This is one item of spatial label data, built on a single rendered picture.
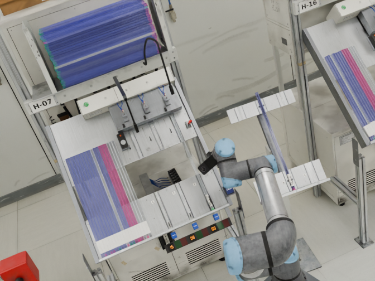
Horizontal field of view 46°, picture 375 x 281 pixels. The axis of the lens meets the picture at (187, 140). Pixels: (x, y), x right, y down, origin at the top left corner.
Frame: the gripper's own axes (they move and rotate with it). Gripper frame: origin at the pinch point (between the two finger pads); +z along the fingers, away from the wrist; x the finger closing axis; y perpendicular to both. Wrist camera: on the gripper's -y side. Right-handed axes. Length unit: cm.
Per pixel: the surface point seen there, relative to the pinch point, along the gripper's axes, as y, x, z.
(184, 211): -23.5, -7.5, 13.4
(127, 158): -26.5, 30.6, 15.2
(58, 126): -41, 66, 16
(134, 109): -8.2, 45.7, 10.8
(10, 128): -74, 138, 161
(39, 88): -35, 84, 10
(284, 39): 92, 26, 46
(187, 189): -15.7, -0.8, 14.1
